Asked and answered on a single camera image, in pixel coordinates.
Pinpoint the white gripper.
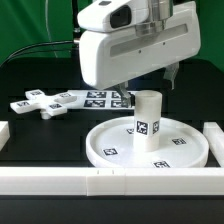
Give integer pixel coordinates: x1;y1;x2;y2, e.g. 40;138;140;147
79;0;201;107

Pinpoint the white round table top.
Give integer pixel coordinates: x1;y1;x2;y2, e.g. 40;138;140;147
86;116;209;168

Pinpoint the white cross-shaped table base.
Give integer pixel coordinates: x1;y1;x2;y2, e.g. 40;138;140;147
10;89;77;120

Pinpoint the white marker sheet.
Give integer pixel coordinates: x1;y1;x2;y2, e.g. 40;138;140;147
65;90;134;110

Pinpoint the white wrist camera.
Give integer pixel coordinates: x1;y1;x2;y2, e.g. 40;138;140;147
78;0;149;33

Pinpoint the black upright cable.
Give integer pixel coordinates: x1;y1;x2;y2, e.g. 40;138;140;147
71;0;82;34

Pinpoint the white right rail block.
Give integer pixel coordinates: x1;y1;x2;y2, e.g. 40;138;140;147
203;122;224;168

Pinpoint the white rail block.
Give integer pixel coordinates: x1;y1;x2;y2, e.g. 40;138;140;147
203;122;224;168
0;121;10;151

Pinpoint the white front rail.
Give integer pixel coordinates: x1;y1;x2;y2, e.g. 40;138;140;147
0;167;224;196

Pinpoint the white left rail block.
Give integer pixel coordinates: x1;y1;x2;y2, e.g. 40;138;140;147
0;121;10;151

